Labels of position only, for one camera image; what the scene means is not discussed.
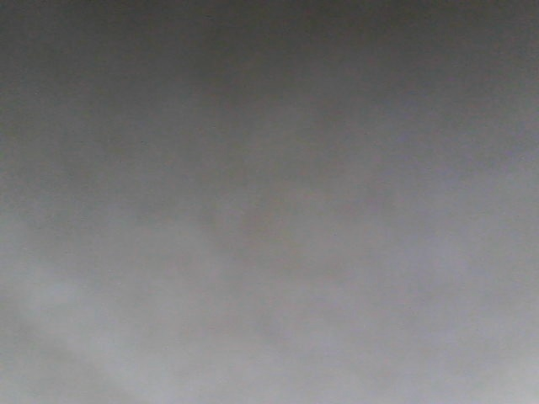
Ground brown cardboard box black print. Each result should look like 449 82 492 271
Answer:
1 1 538 403

